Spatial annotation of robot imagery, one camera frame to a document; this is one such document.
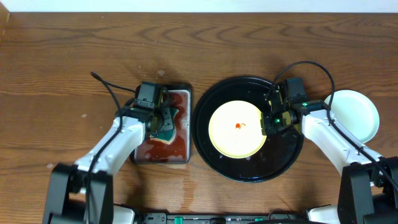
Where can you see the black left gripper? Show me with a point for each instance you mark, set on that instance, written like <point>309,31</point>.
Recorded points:
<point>168,119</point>

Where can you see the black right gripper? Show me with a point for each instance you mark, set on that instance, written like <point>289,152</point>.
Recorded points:
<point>267,127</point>

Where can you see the green scrubbing sponge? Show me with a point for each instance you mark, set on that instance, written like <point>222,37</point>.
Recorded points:
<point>168,132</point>

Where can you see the yellow plate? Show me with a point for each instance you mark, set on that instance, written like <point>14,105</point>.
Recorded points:
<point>235,129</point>

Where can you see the pale green plate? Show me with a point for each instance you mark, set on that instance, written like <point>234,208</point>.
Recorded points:
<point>357,113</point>

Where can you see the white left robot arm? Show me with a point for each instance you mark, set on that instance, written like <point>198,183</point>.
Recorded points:
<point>83,192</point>

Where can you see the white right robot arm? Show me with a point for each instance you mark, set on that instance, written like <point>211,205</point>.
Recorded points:
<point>368,189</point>

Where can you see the round black serving tray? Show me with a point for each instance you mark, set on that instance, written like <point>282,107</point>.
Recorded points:
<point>275,156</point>

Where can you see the black rectangular wash tray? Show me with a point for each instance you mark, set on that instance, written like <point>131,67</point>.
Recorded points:
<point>176,96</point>

